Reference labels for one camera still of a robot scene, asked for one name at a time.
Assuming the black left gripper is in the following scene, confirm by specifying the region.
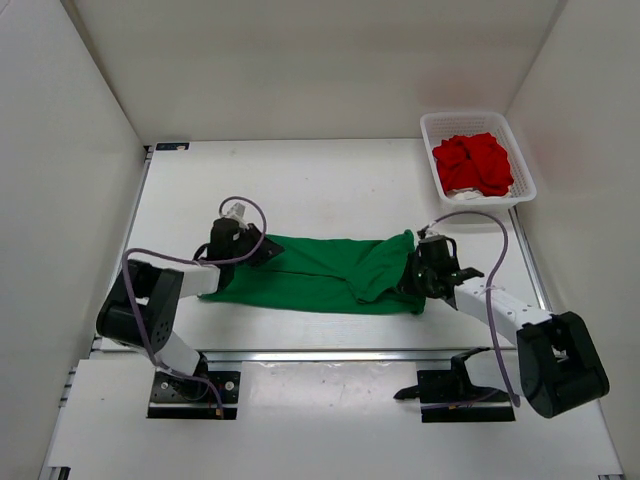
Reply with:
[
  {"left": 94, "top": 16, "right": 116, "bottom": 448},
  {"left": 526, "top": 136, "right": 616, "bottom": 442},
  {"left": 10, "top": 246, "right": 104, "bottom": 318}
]
[{"left": 228, "top": 222, "right": 284, "bottom": 267}]

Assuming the green t shirt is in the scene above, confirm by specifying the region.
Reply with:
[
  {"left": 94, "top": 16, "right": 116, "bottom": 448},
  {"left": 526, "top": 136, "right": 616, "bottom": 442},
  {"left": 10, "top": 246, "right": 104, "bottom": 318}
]
[{"left": 199, "top": 230, "right": 426, "bottom": 315}]

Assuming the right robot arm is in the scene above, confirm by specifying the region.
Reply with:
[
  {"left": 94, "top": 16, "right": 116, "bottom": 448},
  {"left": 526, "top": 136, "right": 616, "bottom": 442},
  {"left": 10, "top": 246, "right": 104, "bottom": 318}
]
[{"left": 394, "top": 235, "right": 610, "bottom": 421}]

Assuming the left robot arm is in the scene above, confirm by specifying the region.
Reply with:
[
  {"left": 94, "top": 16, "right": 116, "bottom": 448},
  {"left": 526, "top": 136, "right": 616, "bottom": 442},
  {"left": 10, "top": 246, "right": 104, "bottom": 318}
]
[{"left": 96, "top": 214, "right": 284, "bottom": 400}]

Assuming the white cloth in basket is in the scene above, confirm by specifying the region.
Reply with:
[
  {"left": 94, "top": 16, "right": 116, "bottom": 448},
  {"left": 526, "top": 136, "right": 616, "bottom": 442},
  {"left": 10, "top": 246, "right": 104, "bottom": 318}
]
[{"left": 446, "top": 188, "right": 511, "bottom": 202}]

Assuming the red t shirt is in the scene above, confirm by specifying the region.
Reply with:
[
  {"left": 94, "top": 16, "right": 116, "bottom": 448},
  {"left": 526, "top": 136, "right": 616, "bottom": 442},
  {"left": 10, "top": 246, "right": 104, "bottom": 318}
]
[{"left": 432, "top": 133, "right": 514, "bottom": 195}]

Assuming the white plastic basket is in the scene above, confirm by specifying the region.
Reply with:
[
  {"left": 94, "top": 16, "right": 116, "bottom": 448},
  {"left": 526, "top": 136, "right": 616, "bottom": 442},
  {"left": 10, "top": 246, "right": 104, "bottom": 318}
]
[{"left": 420, "top": 111, "right": 537, "bottom": 212}]

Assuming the blue white label sticker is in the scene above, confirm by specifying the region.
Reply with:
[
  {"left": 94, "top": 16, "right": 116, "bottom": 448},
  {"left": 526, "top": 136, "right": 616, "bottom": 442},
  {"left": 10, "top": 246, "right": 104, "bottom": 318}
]
[{"left": 155, "top": 142, "right": 190, "bottom": 151}]

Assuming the aluminium table edge rail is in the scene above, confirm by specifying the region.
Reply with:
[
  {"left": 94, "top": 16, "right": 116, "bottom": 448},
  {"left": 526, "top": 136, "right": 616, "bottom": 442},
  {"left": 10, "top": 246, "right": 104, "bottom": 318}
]
[{"left": 89, "top": 348, "right": 524, "bottom": 366}]

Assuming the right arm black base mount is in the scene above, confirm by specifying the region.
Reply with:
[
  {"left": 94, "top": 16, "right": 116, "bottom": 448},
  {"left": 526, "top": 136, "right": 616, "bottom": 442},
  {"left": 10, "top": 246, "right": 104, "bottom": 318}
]
[{"left": 393, "top": 348, "right": 515, "bottom": 423}]

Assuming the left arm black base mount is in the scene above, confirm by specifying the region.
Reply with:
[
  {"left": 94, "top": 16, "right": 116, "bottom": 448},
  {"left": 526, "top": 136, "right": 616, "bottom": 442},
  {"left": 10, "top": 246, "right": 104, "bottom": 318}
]
[{"left": 147, "top": 364, "right": 241, "bottom": 421}]

